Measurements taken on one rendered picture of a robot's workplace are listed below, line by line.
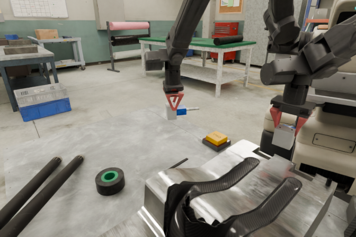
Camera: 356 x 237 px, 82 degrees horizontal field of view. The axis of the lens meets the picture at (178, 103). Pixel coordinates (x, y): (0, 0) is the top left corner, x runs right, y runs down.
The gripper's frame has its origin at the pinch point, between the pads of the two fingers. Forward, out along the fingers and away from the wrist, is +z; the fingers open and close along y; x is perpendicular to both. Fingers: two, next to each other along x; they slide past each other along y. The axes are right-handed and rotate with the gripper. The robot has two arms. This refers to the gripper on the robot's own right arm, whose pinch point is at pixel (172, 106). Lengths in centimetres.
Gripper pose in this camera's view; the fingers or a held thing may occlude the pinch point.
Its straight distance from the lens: 79.6
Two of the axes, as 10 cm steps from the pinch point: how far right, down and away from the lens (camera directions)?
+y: 1.8, 3.5, -9.2
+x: 9.8, -0.7, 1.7
